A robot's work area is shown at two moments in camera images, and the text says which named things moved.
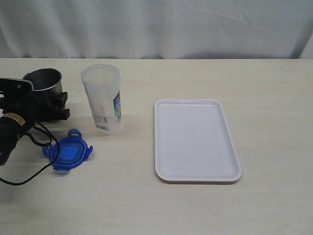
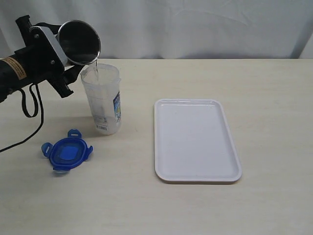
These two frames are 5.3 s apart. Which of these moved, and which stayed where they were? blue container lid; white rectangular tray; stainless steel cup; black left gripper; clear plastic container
Moved: stainless steel cup; black left gripper
Stayed: clear plastic container; blue container lid; white rectangular tray
